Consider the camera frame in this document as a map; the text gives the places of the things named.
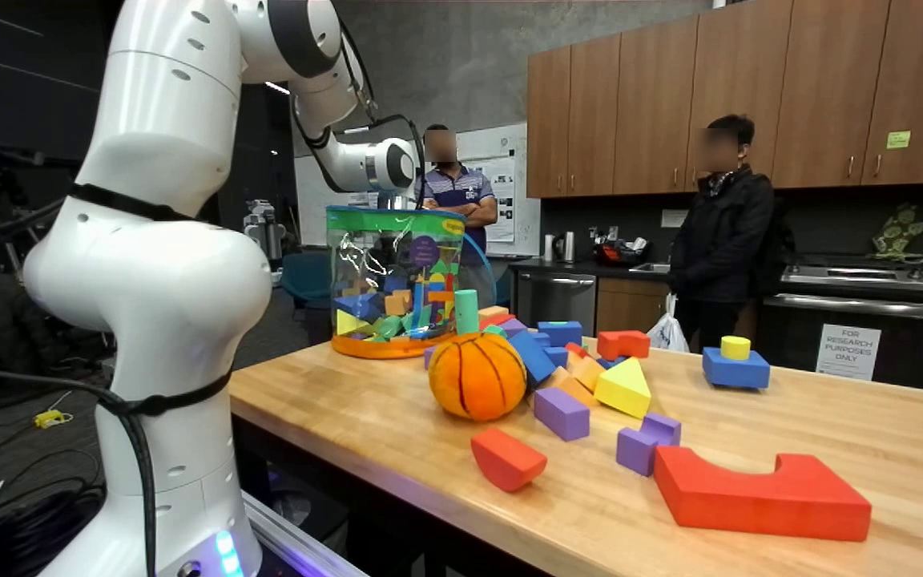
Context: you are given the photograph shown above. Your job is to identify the clear plastic toy bag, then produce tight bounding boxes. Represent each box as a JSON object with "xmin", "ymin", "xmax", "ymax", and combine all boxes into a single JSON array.
[{"xmin": 323, "ymin": 204, "xmax": 470, "ymax": 362}]

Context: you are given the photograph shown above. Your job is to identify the tall green cylinder block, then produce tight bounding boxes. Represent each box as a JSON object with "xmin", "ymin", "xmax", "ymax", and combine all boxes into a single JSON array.
[{"xmin": 453, "ymin": 285, "xmax": 485, "ymax": 339}]

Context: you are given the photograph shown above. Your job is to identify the yellow triangle foam block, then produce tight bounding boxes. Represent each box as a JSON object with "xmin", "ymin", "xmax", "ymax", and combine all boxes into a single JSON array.
[{"xmin": 334, "ymin": 307, "xmax": 373, "ymax": 339}]

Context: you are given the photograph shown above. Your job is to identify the pale orange foam block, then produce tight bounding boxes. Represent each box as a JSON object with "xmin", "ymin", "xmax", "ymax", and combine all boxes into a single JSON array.
[{"xmin": 561, "ymin": 350, "xmax": 606, "ymax": 396}]

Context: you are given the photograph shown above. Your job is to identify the purple cube foam block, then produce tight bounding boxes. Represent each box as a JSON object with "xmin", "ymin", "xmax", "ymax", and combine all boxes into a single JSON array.
[{"xmin": 527, "ymin": 384, "xmax": 591, "ymax": 442}]

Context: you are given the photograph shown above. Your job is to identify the short red foam block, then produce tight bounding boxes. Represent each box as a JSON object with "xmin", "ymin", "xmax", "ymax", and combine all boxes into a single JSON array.
[{"xmin": 596, "ymin": 326, "xmax": 653, "ymax": 362}]

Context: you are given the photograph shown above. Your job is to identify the red wedge foam block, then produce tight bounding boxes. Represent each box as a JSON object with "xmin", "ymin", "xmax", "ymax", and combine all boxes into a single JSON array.
[{"xmin": 466, "ymin": 426, "xmax": 551, "ymax": 494}]

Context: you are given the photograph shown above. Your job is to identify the yellow triangular foam block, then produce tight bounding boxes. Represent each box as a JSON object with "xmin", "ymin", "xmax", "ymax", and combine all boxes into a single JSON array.
[{"xmin": 591, "ymin": 354, "xmax": 655, "ymax": 419}]

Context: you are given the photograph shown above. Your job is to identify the white plastic shopping bag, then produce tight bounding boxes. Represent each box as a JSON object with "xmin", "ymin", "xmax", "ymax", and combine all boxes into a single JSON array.
[{"xmin": 646, "ymin": 292, "xmax": 691, "ymax": 354}]

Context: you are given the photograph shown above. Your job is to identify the purple stepped foam block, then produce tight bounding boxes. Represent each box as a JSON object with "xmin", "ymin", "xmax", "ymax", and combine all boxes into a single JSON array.
[{"xmin": 616, "ymin": 412, "xmax": 686, "ymax": 477}]

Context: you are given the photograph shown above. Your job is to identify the short yellow cylinder block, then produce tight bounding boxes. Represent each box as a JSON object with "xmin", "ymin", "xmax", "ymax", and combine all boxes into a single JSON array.
[{"xmin": 717, "ymin": 332, "xmax": 754, "ymax": 364}]

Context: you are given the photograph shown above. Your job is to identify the blue notched foam block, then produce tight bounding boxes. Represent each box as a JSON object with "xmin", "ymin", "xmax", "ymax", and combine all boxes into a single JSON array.
[{"xmin": 697, "ymin": 342, "xmax": 773, "ymax": 393}]

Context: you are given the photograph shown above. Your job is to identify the red arch foam block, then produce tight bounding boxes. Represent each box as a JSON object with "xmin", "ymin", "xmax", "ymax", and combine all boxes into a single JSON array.
[{"xmin": 650, "ymin": 444, "xmax": 876, "ymax": 545}]

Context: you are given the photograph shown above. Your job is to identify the orange plush basketball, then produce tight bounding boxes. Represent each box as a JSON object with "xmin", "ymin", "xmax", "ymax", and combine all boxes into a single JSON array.
[{"xmin": 427, "ymin": 331, "xmax": 531, "ymax": 423}]

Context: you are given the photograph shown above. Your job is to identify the stainless steel dishwasher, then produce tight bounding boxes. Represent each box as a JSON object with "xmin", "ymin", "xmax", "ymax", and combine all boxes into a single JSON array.
[{"xmin": 508, "ymin": 263, "xmax": 598, "ymax": 335}]

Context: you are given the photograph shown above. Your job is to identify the man in purple polo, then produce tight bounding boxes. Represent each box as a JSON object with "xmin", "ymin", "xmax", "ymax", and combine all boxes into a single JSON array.
[{"xmin": 414, "ymin": 120, "xmax": 501, "ymax": 260}]

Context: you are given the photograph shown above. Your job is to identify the teal chair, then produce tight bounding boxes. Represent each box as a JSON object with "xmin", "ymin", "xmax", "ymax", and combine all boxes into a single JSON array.
[{"xmin": 278, "ymin": 251, "xmax": 346, "ymax": 314}]

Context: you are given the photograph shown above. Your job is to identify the black cookware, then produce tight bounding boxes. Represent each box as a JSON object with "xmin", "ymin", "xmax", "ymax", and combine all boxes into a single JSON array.
[{"xmin": 585, "ymin": 224, "xmax": 650, "ymax": 270}]

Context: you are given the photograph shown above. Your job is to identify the wooden lower kitchen cabinet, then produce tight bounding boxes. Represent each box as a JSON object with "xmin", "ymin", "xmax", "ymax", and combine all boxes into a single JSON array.
[{"xmin": 591, "ymin": 273, "xmax": 762, "ymax": 342}]

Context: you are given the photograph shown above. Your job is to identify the grey metal machine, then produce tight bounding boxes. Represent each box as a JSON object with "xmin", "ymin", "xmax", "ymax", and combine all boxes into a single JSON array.
[{"xmin": 240, "ymin": 194, "xmax": 284, "ymax": 267}]

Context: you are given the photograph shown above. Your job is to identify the person in black jacket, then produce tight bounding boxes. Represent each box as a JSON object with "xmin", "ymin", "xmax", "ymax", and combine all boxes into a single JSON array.
[{"xmin": 667, "ymin": 112, "xmax": 779, "ymax": 351}]

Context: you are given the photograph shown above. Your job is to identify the wooden upper kitchen cabinets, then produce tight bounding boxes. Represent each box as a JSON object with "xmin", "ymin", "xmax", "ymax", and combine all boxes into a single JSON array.
[{"xmin": 522, "ymin": 0, "xmax": 923, "ymax": 201}]

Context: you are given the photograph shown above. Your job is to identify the white paper sign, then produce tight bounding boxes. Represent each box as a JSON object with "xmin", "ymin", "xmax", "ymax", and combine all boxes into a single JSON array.
[{"xmin": 815, "ymin": 320, "xmax": 883, "ymax": 384}]

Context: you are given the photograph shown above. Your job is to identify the small yellow floor object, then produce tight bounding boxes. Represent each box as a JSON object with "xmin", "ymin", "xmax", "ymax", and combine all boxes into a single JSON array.
[{"xmin": 32, "ymin": 406, "xmax": 75, "ymax": 431}]

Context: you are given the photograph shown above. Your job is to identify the green potted plant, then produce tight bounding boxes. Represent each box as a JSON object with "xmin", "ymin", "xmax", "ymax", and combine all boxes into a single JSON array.
[{"xmin": 872, "ymin": 201, "xmax": 923, "ymax": 267}]

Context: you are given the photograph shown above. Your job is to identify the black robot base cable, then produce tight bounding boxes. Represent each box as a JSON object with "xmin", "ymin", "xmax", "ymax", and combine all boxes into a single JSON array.
[{"xmin": 0, "ymin": 354, "xmax": 238, "ymax": 577}]

